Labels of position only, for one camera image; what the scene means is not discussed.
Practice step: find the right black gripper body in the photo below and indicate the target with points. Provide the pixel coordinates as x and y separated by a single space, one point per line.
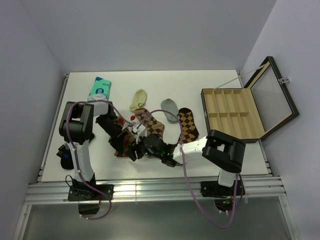
142 150

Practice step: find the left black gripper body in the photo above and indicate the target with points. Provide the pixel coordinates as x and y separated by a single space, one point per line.
111 129

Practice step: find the orange green argyle sock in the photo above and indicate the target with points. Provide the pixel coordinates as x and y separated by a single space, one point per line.
126 140

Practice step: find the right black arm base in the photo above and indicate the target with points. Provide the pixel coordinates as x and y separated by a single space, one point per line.
223 196

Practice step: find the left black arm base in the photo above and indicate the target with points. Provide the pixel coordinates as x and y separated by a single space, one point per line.
89 196

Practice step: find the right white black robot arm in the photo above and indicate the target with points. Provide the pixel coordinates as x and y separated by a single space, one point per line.
223 150

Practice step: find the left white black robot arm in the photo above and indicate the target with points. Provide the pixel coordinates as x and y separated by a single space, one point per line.
76 127

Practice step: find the brown tan argyle sock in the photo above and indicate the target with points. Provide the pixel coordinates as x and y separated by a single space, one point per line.
153 126

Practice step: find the dark brown argyle sock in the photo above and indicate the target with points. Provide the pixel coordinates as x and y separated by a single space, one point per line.
190 131

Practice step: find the cream ankle sock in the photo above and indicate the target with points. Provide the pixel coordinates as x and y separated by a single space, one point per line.
138 101

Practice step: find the grey ankle sock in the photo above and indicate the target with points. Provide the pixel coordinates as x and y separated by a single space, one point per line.
171 110

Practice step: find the teal patterned sock pair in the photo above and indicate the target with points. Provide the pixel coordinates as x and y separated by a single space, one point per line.
100 89

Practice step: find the black blue sock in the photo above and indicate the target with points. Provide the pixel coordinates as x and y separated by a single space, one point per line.
65 156

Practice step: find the black compartment storage box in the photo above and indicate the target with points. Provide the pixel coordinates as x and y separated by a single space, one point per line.
254 112

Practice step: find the metal wall latch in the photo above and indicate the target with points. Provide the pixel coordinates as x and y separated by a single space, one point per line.
284 81

